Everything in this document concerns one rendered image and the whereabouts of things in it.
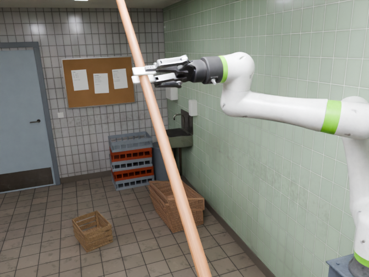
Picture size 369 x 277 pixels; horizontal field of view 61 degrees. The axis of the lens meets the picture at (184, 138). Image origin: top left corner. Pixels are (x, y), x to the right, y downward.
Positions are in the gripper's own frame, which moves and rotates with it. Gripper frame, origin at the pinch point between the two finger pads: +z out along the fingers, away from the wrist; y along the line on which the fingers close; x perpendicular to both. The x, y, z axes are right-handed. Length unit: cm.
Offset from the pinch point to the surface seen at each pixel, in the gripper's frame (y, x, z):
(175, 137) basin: 267, 138, -102
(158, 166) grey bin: 355, 144, -92
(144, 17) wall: 225, 331, -100
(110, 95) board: 309, 255, -37
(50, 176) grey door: 396, 180, 68
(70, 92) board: 301, 263, 21
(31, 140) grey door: 352, 219, 85
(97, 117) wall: 335, 235, -14
